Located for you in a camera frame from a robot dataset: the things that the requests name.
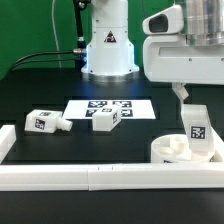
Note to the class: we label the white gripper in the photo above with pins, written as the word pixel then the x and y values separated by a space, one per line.
pixel 167 58

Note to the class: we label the white round stool seat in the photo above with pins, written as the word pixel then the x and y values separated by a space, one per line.
pixel 174 148

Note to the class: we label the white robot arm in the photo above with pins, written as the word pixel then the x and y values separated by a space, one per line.
pixel 110 54

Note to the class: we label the white marker sheet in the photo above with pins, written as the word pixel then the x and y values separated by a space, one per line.
pixel 130 109

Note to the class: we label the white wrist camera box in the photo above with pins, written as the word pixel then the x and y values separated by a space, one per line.
pixel 168 21

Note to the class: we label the white right fence rail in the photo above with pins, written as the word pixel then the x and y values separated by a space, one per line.
pixel 217 148

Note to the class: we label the white fence rail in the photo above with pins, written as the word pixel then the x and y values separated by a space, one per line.
pixel 7 140
pixel 110 177
pixel 217 148

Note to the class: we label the white front fence rail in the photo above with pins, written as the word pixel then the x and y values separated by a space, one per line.
pixel 110 177

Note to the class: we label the black camera stand pole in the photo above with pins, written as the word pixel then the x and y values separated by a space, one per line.
pixel 79 5

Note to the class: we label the white left fence rail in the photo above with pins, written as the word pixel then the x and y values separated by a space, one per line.
pixel 7 140

